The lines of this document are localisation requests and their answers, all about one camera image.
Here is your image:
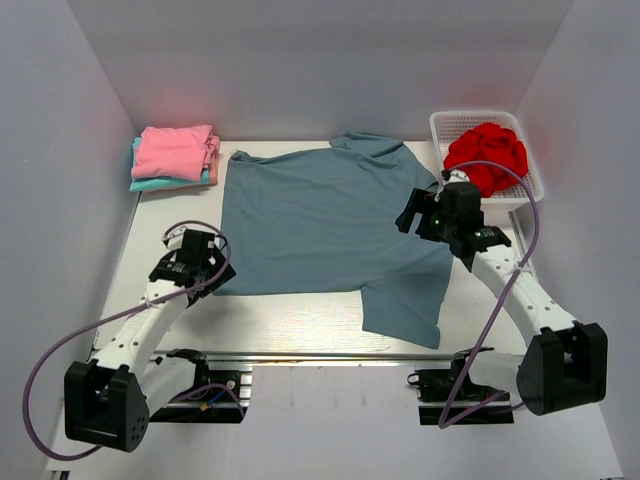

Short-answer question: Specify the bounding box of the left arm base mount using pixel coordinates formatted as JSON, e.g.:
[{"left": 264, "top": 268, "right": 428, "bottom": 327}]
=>
[{"left": 150, "top": 357, "right": 252, "bottom": 424}]

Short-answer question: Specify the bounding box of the aluminium rail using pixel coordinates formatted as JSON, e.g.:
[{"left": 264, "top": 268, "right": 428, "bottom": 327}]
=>
[{"left": 142, "top": 351, "right": 516, "bottom": 364}]

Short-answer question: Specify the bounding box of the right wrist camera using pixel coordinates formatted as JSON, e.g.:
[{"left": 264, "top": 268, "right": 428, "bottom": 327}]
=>
[{"left": 441, "top": 169, "right": 471, "bottom": 185}]

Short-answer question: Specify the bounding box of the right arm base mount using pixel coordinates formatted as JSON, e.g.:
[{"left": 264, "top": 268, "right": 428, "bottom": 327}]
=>
[{"left": 405, "top": 349, "right": 521, "bottom": 427}]

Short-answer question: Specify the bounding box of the white plastic basket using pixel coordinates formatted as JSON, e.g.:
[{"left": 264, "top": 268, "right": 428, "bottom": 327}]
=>
[{"left": 429, "top": 110, "right": 545, "bottom": 214}]

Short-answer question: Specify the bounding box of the folded peach t-shirt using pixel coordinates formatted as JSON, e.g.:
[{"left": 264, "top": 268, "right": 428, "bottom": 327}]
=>
[{"left": 201, "top": 135, "right": 220, "bottom": 185}]

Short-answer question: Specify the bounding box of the folded pink t-shirt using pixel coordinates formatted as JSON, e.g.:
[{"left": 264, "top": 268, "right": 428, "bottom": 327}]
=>
[{"left": 131, "top": 124, "right": 220, "bottom": 182}]

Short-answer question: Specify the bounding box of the crumpled red t-shirt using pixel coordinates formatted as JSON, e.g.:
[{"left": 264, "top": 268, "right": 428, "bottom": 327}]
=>
[{"left": 444, "top": 122, "right": 529, "bottom": 198}]

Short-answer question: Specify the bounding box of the blue-grey t-shirt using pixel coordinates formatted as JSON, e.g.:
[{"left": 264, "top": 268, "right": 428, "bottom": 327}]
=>
[{"left": 220, "top": 133, "right": 453, "bottom": 349}]

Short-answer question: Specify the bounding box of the folded teal t-shirt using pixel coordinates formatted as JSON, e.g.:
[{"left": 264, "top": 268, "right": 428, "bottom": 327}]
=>
[{"left": 129, "top": 137, "right": 208, "bottom": 192}]

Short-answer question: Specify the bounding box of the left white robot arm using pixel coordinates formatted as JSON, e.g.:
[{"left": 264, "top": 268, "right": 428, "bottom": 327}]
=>
[{"left": 64, "top": 229, "right": 235, "bottom": 452}]

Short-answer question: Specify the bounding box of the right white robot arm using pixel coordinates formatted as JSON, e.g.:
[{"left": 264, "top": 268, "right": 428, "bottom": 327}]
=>
[{"left": 395, "top": 182, "right": 608, "bottom": 427}]

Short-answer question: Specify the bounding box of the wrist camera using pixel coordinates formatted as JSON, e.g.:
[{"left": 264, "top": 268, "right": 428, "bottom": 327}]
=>
[
  {"left": 161, "top": 227, "right": 186, "bottom": 251},
  {"left": 441, "top": 169, "right": 471, "bottom": 185}
]

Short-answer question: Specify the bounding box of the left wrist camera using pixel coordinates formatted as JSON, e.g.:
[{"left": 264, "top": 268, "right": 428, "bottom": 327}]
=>
[{"left": 161, "top": 227, "right": 186, "bottom": 251}]

